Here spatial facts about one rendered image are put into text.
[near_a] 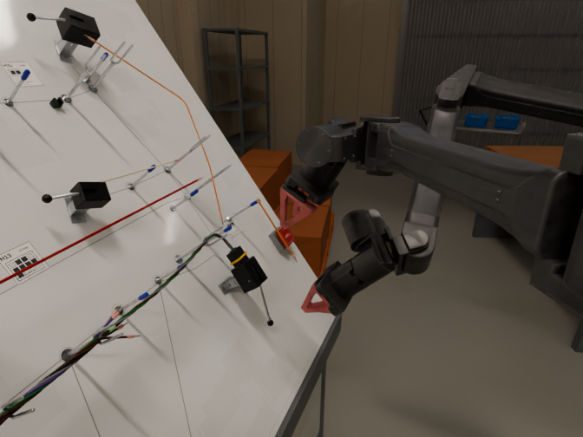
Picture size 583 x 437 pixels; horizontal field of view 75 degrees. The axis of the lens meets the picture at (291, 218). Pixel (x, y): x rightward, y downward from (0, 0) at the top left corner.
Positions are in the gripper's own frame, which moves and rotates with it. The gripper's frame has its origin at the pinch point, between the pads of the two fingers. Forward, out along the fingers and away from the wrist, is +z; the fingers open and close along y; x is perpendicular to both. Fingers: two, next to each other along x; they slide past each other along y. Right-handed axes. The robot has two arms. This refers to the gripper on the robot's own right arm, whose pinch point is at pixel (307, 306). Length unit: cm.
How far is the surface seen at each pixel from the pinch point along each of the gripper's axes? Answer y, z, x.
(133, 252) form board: 15.0, 10.9, -28.5
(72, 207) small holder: 21.0, 7.8, -39.0
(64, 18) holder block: 7, -4, -69
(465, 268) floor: -243, 45, 96
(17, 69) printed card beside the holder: 15, 5, -65
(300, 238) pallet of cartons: -156, 91, -6
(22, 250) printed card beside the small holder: 30.3, 9.7, -35.9
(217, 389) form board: 15.7, 15.9, 0.3
